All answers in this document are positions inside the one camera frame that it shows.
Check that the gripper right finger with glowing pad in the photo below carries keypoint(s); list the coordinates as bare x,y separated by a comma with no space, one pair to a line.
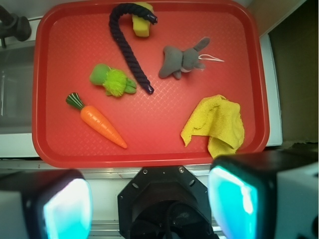
267,195

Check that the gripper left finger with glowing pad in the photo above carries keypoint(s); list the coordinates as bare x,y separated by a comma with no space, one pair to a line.
49,204

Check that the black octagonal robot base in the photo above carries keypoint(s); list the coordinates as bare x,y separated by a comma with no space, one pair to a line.
165,203

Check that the orange toy carrot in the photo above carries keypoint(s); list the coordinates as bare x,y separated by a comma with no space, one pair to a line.
96,120

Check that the yellow crumpled cloth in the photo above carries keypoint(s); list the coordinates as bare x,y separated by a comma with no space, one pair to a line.
219,119

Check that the red plastic tray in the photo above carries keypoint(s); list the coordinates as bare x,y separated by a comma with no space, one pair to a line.
73,37

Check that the green fuzzy plush toy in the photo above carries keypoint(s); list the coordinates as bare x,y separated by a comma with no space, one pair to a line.
115,82

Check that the grey plush elephant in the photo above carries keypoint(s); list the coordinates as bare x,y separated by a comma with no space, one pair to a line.
177,61

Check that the black clamp knob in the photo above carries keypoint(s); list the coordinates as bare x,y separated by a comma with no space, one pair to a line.
12,25

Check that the yellow sponge block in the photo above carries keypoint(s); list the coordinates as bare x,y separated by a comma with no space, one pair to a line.
141,27

